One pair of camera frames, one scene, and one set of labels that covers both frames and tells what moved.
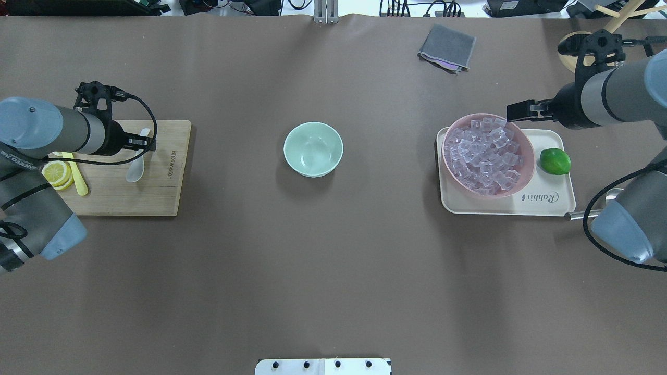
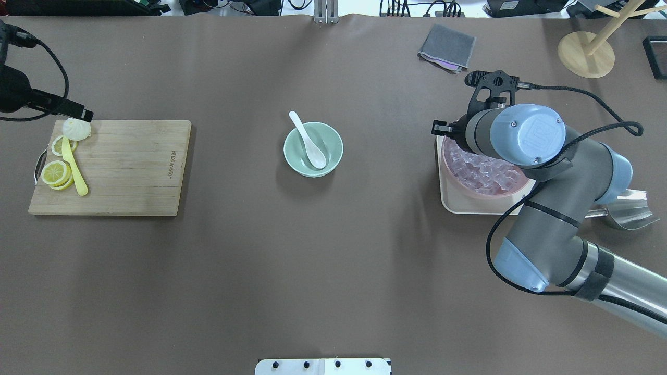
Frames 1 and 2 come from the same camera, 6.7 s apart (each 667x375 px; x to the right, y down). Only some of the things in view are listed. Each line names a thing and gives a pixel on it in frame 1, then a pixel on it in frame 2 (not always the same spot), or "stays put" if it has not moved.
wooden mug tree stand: x=632 y=9 stays put
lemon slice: x=58 y=173 stays put
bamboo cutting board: x=157 y=193 stays put
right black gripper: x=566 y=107 to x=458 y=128
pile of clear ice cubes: x=485 y=155 stays put
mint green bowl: x=313 y=149 stays put
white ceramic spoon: x=135 y=171 to x=315 y=154
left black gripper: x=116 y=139 to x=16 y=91
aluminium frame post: x=326 y=11 stays put
